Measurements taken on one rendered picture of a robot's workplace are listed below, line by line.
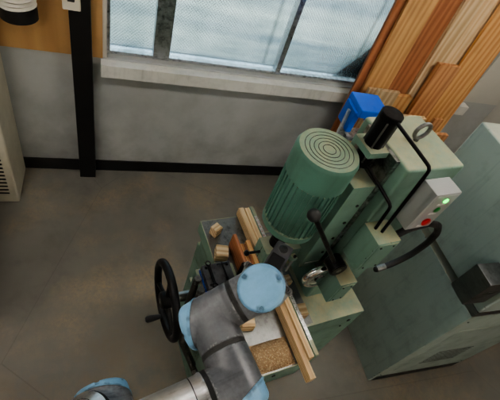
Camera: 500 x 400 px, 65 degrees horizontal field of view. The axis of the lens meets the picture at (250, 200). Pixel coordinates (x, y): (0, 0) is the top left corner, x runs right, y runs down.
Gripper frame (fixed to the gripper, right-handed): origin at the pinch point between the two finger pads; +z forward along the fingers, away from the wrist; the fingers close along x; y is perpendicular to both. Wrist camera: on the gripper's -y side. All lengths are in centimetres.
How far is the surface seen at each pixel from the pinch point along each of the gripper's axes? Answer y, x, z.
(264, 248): -6.9, -6.2, 17.2
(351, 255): -19.3, 18.5, 12.9
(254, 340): 19.9, 6.8, 19.0
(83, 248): 46, -99, 111
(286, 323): 9.8, 12.9, 21.4
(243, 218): -12.9, -20.2, 37.4
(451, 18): -176, 10, 92
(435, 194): -42, 26, -8
